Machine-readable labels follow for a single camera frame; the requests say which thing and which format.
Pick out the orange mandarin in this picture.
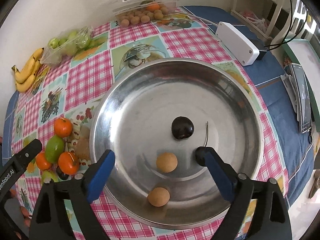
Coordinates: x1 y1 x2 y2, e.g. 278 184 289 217
54 117 73 138
35 152 52 171
58 152 80 175

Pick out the round green apple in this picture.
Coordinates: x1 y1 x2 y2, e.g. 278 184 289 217
41 170 59 184

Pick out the dark cherry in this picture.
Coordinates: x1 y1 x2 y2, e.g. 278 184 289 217
56 166 70 181
171 116 194 140

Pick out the brown longan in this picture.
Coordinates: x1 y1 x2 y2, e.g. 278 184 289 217
156 152 178 173
147 187 170 207

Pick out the clear bag of green fruits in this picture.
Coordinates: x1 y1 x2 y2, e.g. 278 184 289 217
40 26 93 67

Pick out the oval green mango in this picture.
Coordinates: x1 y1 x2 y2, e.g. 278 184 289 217
45 135 65 164

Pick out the yellow banana bunch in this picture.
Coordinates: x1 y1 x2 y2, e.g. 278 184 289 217
11 48 44 93

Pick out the smartphone on stand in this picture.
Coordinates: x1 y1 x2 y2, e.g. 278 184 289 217
280 63 311 133

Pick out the large silver metal bowl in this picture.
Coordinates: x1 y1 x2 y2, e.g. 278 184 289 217
89 58 264 229

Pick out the white plastic power box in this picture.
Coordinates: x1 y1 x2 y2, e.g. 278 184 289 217
215 22 259 66

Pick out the clear box of brown longans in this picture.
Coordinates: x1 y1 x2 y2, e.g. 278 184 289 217
109 0 177 28

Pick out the white wooden shelf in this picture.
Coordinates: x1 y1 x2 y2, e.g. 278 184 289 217
231 0 286 44

